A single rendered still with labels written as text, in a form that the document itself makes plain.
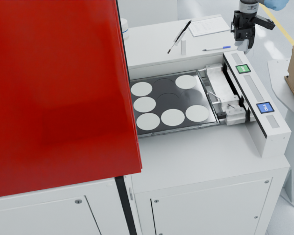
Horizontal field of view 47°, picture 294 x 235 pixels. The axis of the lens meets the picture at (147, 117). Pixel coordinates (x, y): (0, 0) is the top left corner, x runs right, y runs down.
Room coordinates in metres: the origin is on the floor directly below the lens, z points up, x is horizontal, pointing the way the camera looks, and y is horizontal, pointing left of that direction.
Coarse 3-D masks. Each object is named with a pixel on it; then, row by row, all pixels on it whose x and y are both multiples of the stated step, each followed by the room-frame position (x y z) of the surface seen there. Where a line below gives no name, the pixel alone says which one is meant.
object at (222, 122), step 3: (219, 120) 1.00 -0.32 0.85; (222, 120) 1.00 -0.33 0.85; (222, 123) 1.00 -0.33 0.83; (225, 123) 1.00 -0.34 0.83; (210, 126) 1.00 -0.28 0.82; (192, 129) 0.99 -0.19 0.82; (195, 129) 0.99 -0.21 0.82; (171, 132) 0.99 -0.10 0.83; (174, 132) 0.99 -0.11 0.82; (156, 135) 0.98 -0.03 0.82; (159, 135) 0.98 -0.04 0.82; (138, 138) 0.98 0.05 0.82
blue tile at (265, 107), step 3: (258, 105) 0.96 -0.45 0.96; (261, 105) 0.95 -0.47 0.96; (264, 105) 0.95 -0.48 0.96; (267, 105) 0.95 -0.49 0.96; (261, 108) 0.94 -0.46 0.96; (264, 108) 0.94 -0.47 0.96; (267, 108) 0.93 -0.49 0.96; (270, 108) 0.93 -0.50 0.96; (261, 111) 0.92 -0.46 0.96; (264, 111) 0.92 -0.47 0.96
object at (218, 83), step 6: (216, 72) 1.30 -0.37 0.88; (222, 72) 1.29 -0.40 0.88; (210, 78) 1.26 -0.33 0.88; (216, 78) 1.25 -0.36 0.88; (222, 78) 1.25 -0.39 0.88; (210, 84) 1.22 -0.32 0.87; (216, 84) 1.21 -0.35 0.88; (222, 84) 1.20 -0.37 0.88; (228, 84) 1.20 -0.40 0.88; (216, 90) 1.17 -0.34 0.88; (222, 90) 1.16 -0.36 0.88; (228, 90) 1.16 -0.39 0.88; (222, 96) 1.12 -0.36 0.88; (222, 108) 1.05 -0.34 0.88; (228, 108) 1.04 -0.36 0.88; (228, 120) 0.97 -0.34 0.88; (234, 120) 0.97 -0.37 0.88; (240, 120) 0.97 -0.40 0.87
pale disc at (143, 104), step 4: (136, 100) 1.14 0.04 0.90; (140, 100) 1.14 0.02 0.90; (144, 100) 1.14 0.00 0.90; (148, 100) 1.13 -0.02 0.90; (152, 100) 1.13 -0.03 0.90; (136, 104) 1.12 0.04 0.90; (140, 104) 1.11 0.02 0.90; (144, 104) 1.11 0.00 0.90; (148, 104) 1.11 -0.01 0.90; (152, 104) 1.10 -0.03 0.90; (136, 108) 1.09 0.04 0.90; (140, 108) 1.09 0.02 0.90; (144, 108) 1.09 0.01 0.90; (148, 108) 1.08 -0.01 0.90; (152, 108) 1.08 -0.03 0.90
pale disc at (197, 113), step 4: (188, 108) 1.05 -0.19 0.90; (192, 108) 1.05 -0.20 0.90; (196, 108) 1.05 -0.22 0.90; (200, 108) 1.04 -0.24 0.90; (204, 108) 1.04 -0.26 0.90; (188, 112) 1.03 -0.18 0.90; (192, 112) 1.02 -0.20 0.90; (196, 112) 1.02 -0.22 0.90; (200, 112) 1.02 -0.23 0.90; (204, 112) 1.01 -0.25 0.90; (208, 112) 1.01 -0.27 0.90; (188, 116) 1.00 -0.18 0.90; (192, 116) 1.00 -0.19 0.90; (196, 116) 1.00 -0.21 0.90; (200, 116) 1.00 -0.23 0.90; (204, 116) 0.99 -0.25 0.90; (208, 116) 0.99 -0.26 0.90; (192, 120) 0.98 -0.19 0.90; (196, 120) 0.97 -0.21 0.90; (200, 120) 0.97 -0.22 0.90
